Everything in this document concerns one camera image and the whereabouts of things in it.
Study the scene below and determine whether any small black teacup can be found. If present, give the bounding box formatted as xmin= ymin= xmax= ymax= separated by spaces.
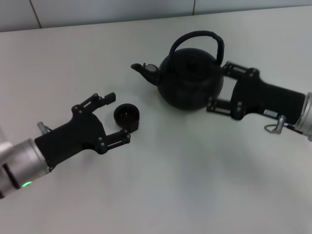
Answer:
xmin=113 ymin=103 xmax=140 ymax=131

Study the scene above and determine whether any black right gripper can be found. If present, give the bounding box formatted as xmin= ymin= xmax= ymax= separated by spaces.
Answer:
xmin=206 ymin=60 xmax=307 ymax=124

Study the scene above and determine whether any right gripper cable with plug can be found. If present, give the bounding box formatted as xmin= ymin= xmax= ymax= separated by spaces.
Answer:
xmin=264 ymin=115 xmax=297 ymax=135

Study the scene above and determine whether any left gripper cable with plug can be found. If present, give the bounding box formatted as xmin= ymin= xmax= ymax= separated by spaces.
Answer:
xmin=37 ymin=121 xmax=52 ymax=134

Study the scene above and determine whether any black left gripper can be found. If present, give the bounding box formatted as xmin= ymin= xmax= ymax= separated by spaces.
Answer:
xmin=34 ymin=92 xmax=139 ymax=171

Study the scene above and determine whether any black round teapot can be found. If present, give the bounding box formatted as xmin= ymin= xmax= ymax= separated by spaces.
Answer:
xmin=130 ymin=30 xmax=224 ymax=111

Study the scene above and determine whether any gripper cable with plug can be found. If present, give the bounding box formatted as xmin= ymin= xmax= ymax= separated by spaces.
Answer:
xmin=264 ymin=115 xmax=297 ymax=135
xmin=37 ymin=121 xmax=52 ymax=134

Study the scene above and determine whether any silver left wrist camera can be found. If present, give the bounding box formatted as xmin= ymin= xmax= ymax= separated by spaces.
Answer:
xmin=0 ymin=140 xmax=12 ymax=164

